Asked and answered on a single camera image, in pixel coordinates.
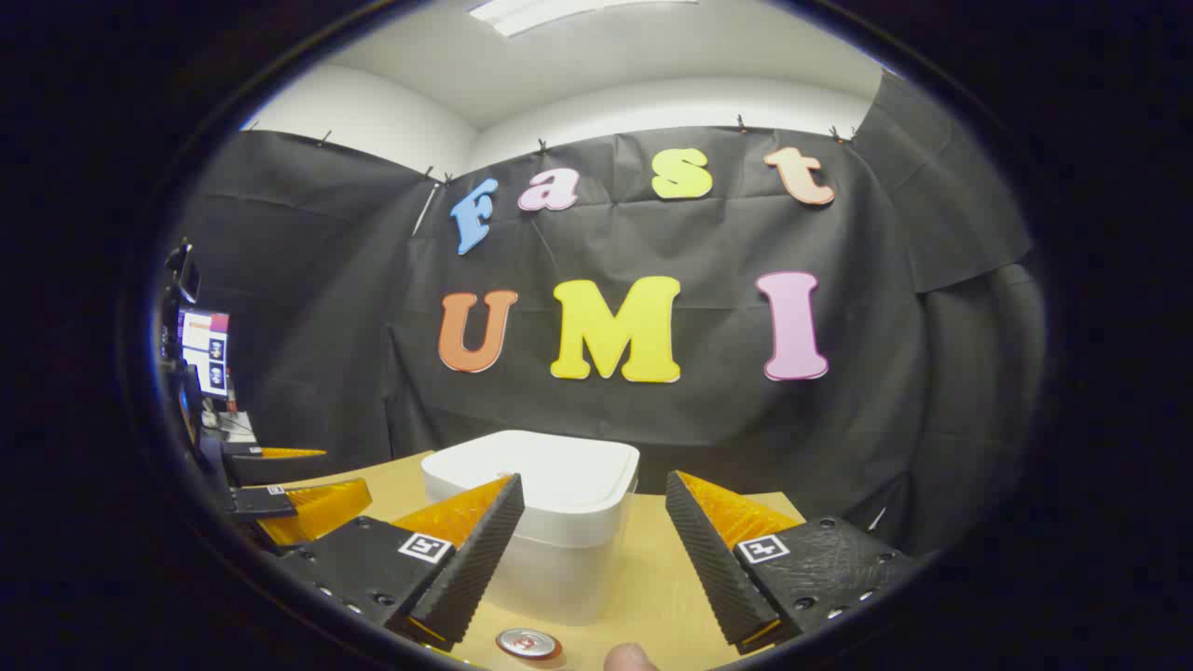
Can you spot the computer monitor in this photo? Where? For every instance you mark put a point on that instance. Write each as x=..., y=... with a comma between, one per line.
x=205, y=354

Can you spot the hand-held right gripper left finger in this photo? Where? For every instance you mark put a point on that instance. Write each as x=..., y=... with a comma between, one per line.
x=471, y=568

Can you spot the black backdrop cloth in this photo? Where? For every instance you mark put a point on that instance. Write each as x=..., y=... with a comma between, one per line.
x=885, y=391

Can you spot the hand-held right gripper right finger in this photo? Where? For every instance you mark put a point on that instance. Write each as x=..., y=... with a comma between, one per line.
x=713, y=568

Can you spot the white side desk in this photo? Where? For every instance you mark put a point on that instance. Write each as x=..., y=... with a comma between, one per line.
x=233, y=429

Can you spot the red pop can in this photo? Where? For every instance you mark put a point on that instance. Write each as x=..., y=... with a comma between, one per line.
x=527, y=643

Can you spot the thin white rod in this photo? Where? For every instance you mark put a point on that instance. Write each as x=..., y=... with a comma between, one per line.
x=425, y=209

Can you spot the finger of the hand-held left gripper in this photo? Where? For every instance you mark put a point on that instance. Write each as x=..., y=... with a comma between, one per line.
x=280, y=468
x=317, y=511

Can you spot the black mounted device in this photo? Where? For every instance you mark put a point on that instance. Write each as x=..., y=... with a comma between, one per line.
x=184, y=270

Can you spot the white desktop garbage bin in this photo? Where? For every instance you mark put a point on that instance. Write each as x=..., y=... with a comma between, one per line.
x=569, y=485

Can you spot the wooden desktop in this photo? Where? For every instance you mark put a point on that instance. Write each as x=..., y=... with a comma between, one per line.
x=652, y=587

